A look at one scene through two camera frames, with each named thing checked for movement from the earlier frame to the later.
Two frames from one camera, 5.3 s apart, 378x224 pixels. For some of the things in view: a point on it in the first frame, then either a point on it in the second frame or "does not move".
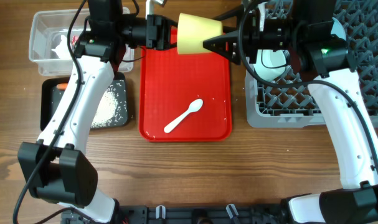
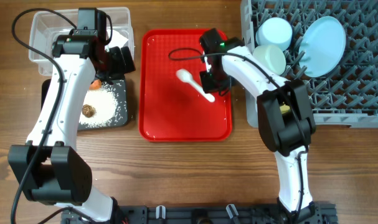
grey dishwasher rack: [289, 102] does not move
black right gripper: [243, 40] to [208, 80]
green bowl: [270, 65] does not move
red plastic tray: [184, 98] does not move
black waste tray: [112, 110] does not move
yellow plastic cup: [193, 30] to [284, 109]
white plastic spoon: [194, 106] to [186, 76]
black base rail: [185, 214] does not move
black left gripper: [157, 32] to [120, 66]
